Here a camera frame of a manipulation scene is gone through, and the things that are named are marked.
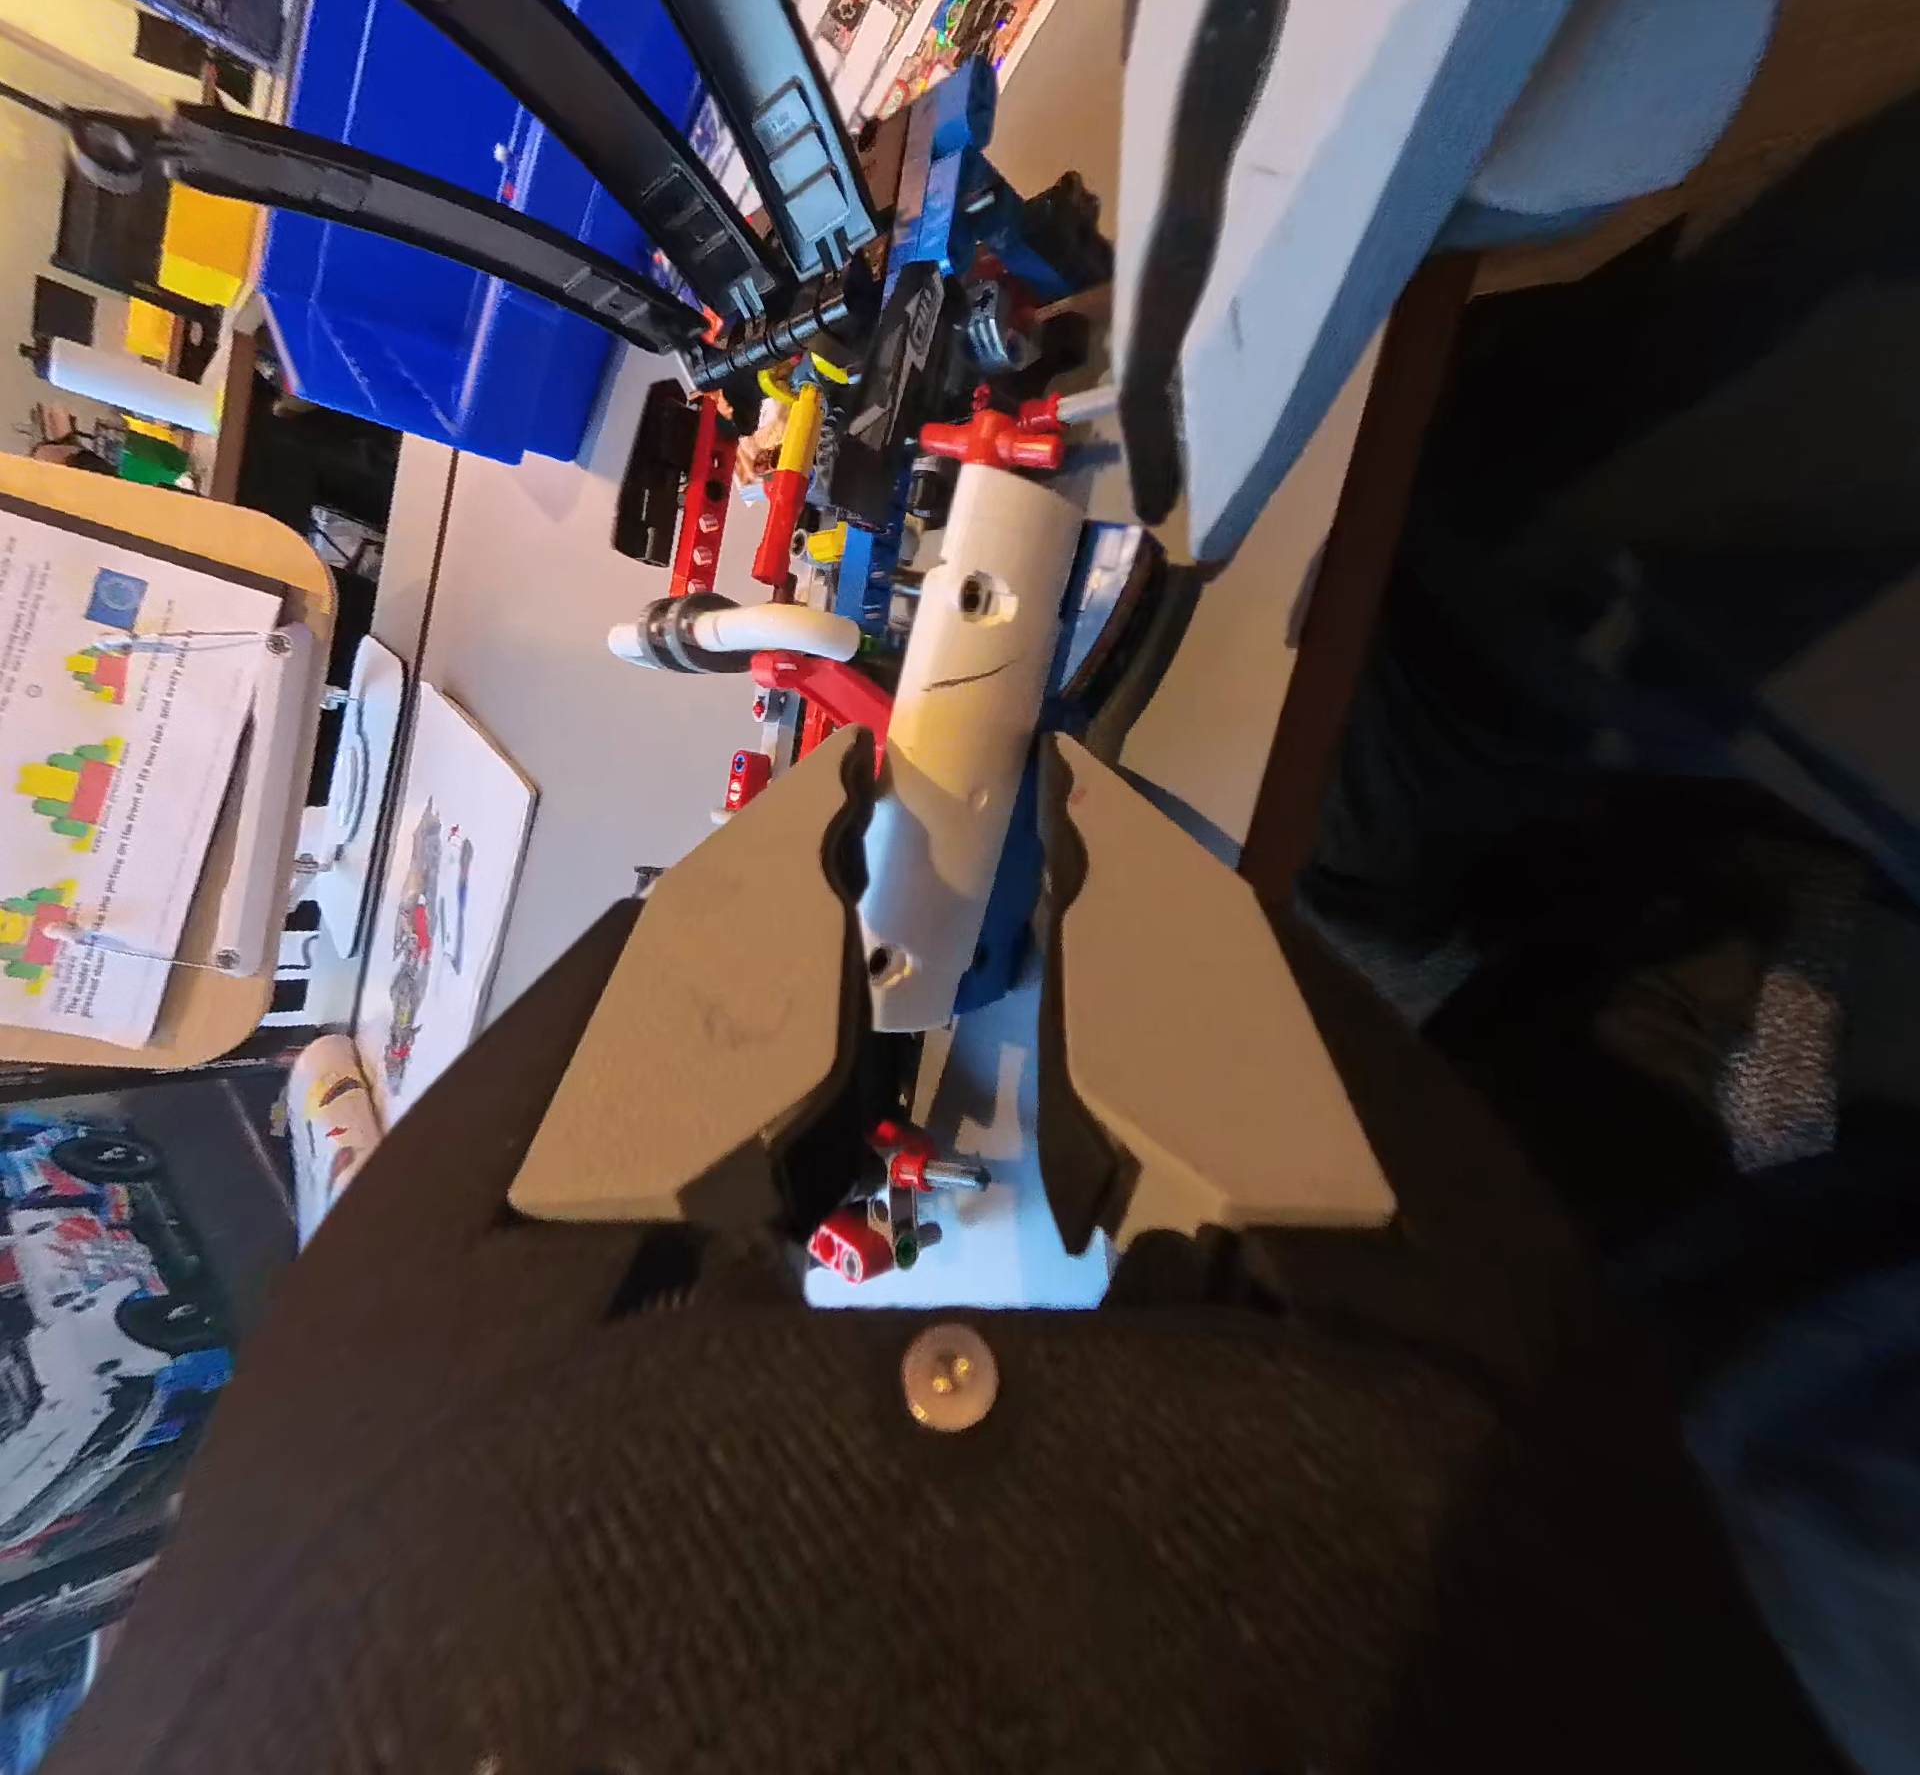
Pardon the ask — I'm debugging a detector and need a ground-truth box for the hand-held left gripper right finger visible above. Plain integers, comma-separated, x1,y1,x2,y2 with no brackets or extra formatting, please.
1039,732,1400,1259

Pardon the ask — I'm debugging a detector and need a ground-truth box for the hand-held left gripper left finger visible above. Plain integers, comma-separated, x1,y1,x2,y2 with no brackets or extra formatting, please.
510,725,882,1242

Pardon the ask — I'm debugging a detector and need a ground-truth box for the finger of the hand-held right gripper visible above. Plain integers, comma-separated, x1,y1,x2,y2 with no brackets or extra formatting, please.
1177,0,1584,565
1113,0,1305,528

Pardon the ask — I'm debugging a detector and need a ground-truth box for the building instruction booklet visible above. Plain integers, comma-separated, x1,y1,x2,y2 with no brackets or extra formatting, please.
283,680,541,1215

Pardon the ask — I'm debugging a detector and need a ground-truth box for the toy brick race car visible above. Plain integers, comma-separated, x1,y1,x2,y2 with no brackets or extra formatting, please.
67,0,1172,1278

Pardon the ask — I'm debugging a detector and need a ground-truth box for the blue and white brick assembly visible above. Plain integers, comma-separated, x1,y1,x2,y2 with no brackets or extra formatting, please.
854,399,1175,1035

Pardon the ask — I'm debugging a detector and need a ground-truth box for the task instruction sheet on stand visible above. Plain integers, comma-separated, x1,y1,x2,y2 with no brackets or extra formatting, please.
0,452,341,1072

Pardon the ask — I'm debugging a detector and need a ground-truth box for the person's dark clothed body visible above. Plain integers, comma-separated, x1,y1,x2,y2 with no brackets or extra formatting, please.
1296,124,1920,1775

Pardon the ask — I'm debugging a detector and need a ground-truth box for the black toy set box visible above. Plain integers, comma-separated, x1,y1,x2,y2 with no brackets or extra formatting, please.
0,1068,309,1678

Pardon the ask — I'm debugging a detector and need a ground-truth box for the printed instruction sheet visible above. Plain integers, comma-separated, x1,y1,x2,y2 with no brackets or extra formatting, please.
0,503,291,1050

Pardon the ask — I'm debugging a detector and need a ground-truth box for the blue plastic bin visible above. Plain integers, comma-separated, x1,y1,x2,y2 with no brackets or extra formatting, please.
256,0,789,466

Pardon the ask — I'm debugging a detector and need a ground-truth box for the yellow plastic bin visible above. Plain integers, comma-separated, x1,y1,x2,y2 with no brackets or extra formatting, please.
123,177,264,360

